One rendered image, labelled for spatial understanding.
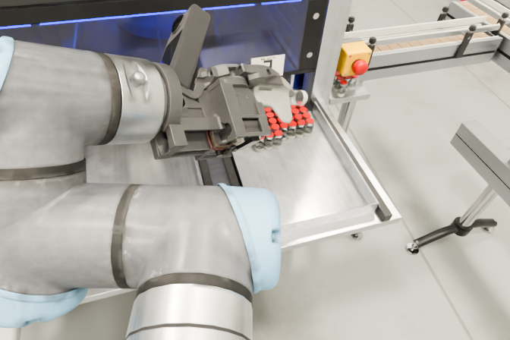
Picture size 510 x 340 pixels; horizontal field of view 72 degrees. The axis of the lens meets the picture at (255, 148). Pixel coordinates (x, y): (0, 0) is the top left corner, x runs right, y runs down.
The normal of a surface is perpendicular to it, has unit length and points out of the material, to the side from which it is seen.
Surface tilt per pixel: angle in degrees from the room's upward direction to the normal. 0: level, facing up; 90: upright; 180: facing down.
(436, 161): 0
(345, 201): 0
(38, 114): 62
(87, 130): 99
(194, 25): 42
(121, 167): 0
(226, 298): 33
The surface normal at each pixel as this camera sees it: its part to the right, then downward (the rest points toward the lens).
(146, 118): 0.68, 0.44
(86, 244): 0.04, -0.11
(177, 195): 0.04, -0.85
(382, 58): 0.28, 0.70
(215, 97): -0.68, 0.06
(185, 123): 0.68, -0.35
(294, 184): 0.04, -0.69
